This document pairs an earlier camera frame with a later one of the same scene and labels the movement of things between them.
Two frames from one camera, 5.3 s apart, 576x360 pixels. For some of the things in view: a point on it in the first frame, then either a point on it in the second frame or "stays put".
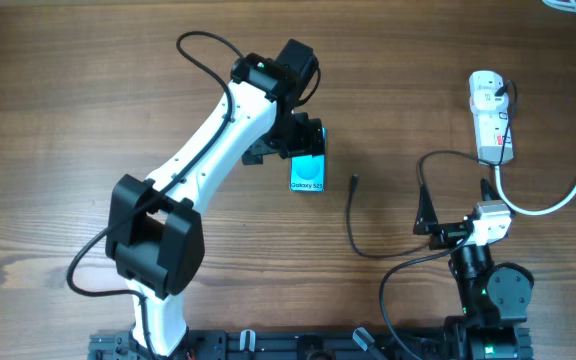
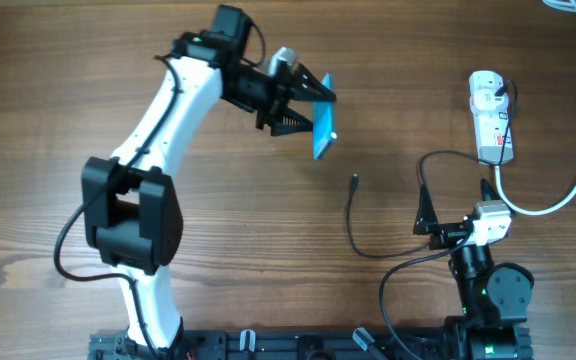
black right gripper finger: (427, 215) stays put
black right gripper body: (447, 235) stays put
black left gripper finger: (253, 155) -> (306, 87)
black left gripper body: (295, 136) -> (263, 93)
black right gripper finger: (487, 193) stays put
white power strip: (492, 134) stays put
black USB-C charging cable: (354, 189) stays put
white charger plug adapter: (485, 99) stays put
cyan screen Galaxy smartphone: (308, 171) -> (324, 122)
